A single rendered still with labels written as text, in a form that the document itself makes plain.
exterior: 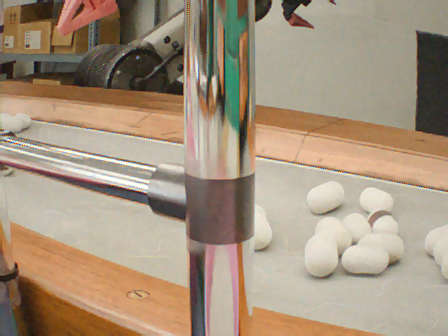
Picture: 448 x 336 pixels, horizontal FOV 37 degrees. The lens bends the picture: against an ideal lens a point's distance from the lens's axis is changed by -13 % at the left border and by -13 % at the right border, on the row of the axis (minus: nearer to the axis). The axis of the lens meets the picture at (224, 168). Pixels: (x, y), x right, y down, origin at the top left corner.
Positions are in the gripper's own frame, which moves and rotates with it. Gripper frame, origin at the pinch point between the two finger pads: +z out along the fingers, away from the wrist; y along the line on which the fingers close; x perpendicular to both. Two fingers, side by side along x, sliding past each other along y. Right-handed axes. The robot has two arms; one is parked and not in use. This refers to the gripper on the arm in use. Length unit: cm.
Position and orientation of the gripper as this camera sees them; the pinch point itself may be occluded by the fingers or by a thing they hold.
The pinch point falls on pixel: (64, 27)
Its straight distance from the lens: 81.2
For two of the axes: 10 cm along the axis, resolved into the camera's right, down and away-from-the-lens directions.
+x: 3.7, 6.1, 7.0
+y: 8.2, 1.5, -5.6
